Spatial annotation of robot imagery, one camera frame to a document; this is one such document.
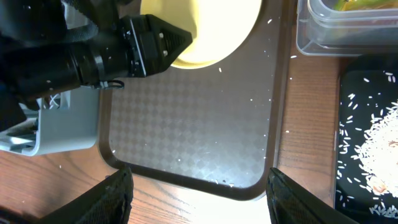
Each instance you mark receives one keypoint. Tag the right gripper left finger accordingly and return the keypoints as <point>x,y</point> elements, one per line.
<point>108,202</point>

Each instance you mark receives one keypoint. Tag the dark brown serving tray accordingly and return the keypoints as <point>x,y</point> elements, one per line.
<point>214,129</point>

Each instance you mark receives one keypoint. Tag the grey plastic dish rack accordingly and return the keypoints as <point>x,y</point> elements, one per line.
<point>66,121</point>

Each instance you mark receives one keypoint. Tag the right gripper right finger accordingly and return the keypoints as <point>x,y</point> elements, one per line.
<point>289,202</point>

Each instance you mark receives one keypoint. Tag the black waste tray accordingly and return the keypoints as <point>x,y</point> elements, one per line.
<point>367,140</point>

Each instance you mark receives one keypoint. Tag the spilled rice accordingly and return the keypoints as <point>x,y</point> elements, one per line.
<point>379,149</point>

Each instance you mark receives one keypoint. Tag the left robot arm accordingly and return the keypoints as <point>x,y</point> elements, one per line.
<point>41,56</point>

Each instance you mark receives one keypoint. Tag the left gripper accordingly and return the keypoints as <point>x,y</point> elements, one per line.
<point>138,47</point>

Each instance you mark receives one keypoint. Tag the green orange snack wrapper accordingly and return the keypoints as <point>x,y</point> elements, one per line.
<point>356,5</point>

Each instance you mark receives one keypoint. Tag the clear plastic bin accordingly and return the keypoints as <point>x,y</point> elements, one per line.
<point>323,31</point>

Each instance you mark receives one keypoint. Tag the yellow round plate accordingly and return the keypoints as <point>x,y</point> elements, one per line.
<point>218,27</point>

